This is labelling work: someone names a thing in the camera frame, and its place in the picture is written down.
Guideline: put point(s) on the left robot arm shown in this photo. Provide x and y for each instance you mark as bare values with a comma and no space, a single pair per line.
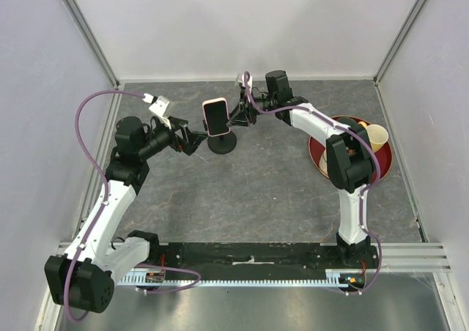
85,275

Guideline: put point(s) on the black phone stand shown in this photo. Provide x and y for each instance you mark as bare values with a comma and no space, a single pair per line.
221,144

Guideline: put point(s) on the cream white cup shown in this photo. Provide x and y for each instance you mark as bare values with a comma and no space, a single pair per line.
323,165

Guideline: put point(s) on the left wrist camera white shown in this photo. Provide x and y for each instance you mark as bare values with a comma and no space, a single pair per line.
160,107

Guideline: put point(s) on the white cable duct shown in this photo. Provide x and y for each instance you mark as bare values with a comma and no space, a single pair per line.
146,278

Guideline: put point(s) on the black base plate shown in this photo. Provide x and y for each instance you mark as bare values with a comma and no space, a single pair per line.
257,271

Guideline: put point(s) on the phone with pink case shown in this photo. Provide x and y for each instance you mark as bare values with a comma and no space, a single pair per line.
216,116

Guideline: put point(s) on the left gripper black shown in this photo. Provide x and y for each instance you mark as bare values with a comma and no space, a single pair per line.
185,144

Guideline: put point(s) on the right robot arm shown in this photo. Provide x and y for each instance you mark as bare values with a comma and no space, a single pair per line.
352,166

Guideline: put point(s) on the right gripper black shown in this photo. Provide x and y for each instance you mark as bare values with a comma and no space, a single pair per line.
237,119

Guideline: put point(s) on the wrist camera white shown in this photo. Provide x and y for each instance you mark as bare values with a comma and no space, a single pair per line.
160,107
245,83

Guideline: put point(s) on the yellow mug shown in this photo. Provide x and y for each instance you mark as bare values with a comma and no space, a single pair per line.
378,135

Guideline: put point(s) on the round red tray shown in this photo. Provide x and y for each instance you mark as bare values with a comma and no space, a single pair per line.
384,155

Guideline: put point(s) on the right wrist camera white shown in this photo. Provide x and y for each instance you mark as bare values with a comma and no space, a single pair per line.
245,83

